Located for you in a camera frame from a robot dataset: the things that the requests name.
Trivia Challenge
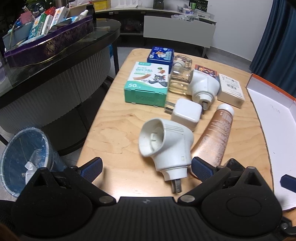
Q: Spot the brown cosmetic tube white cap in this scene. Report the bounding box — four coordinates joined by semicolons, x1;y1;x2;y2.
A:
191;103;234;166

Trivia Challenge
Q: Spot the blue curtain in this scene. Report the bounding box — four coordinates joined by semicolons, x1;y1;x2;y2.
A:
249;1;295;96

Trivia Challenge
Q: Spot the purple tray of boxes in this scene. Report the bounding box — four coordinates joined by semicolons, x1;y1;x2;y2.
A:
4;14;93;68

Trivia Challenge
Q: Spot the black round side table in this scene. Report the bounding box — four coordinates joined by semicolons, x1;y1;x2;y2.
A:
1;18;121;156

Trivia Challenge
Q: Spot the white plug-in vaporizer with bottle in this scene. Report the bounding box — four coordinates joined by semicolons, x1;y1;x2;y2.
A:
168;64;221;115

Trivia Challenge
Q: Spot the blue trash bin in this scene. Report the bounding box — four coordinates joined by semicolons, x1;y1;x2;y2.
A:
1;127;67;198

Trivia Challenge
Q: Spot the white cube usb charger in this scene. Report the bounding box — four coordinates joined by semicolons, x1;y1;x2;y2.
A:
165;98;202;132

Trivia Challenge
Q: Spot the teal band-aid box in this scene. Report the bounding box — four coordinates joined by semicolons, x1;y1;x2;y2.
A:
124;62;169;107

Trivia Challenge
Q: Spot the blue tissue pack box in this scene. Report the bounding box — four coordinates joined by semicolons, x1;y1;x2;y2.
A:
147;46;175;70

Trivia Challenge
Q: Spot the clear liquid refill bottle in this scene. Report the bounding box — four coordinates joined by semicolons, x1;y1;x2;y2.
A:
173;54;192;70

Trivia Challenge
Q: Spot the orange white shallow box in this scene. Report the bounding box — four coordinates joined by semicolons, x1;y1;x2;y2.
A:
246;74;295;211

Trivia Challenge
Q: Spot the dark playing card box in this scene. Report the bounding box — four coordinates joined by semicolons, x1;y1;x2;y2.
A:
195;64;219;80

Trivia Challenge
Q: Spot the white tv cabinet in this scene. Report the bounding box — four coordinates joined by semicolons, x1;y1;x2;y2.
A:
95;7;216;58

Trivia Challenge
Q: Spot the white small carton box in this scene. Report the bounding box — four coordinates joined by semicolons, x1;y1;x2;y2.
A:
217;73;245;108

